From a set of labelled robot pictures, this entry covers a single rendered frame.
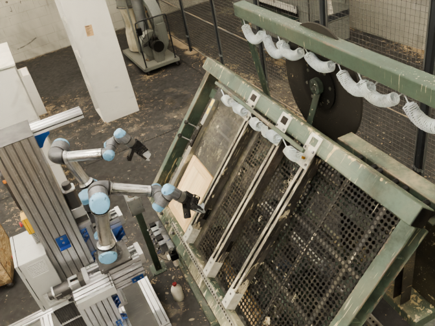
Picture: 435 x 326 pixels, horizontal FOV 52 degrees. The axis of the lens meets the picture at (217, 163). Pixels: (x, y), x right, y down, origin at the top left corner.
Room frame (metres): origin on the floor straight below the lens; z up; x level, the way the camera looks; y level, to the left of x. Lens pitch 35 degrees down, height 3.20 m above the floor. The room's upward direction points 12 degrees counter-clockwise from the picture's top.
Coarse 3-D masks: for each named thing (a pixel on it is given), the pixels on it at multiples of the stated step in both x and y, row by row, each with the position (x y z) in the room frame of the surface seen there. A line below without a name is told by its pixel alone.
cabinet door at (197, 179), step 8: (192, 160) 2.92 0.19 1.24; (192, 168) 2.86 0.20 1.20; (200, 168) 2.78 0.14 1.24; (184, 176) 2.89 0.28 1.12; (192, 176) 2.81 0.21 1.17; (200, 176) 2.73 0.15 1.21; (208, 176) 2.65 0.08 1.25; (184, 184) 2.83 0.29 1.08; (192, 184) 2.75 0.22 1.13; (200, 184) 2.67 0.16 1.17; (208, 184) 2.59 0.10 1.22; (192, 192) 2.70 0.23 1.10; (200, 192) 2.62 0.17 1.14; (200, 200) 2.57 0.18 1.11; (176, 208) 2.74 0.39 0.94; (176, 216) 2.69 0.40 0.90; (192, 216) 2.53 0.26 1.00; (184, 224) 2.55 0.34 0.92; (184, 232) 2.50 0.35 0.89
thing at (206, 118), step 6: (210, 102) 3.11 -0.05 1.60; (216, 102) 3.07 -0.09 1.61; (210, 108) 3.06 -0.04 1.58; (204, 114) 3.09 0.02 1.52; (210, 114) 3.05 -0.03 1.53; (204, 120) 3.05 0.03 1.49; (204, 126) 3.03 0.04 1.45; (198, 138) 3.01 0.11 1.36; (186, 150) 3.02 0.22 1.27; (192, 150) 2.99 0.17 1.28; (186, 156) 2.98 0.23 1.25; (186, 162) 2.97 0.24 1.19; (180, 168) 2.96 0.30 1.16; (180, 174) 2.94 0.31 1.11; (174, 180) 2.93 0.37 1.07
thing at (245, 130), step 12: (252, 108) 2.55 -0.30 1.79; (240, 132) 2.57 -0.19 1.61; (240, 144) 2.53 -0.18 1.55; (228, 156) 2.53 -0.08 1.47; (228, 168) 2.49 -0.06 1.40; (216, 180) 2.47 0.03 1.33; (216, 192) 2.45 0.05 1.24; (204, 216) 2.41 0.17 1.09; (192, 228) 2.38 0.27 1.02; (192, 240) 2.37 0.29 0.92
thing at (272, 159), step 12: (288, 120) 2.22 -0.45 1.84; (264, 132) 2.18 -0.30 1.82; (276, 144) 2.18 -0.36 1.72; (288, 144) 2.22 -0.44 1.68; (276, 156) 2.19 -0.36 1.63; (264, 168) 2.18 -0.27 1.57; (252, 180) 2.20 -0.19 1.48; (264, 180) 2.16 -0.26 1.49; (252, 192) 2.13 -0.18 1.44; (240, 204) 2.15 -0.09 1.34; (252, 204) 2.13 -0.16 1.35; (240, 216) 2.10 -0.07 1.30; (228, 228) 2.11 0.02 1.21; (240, 228) 2.09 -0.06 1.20; (228, 240) 2.06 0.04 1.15; (216, 252) 2.07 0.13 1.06; (228, 252) 2.05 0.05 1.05; (216, 264) 2.02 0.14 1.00
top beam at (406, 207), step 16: (208, 64) 3.31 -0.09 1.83; (224, 80) 3.01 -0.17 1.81; (240, 80) 2.84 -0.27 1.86; (240, 96) 2.74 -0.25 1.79; (272, 112) 2.39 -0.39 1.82; (288, 112) 2.29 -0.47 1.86; (288, 128) 2.19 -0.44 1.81; (304, 128) 2.09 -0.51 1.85; (304, 144) 2.02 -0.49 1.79; (336, 144) 1.89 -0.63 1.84; (336, 160) 1.78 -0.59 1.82; (352, 160) 1.71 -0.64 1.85; (352, 176) 1.65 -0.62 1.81; (368, 176) 1.59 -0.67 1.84; (384, 176) 1.60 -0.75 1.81; (368, 192) 1.53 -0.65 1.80; (384, 192) 1.47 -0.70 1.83; (400, 192) 1.42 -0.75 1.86; (400, 208) 1.37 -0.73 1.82; (416, 208) 1.32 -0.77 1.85; (416, 224) 1.29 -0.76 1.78
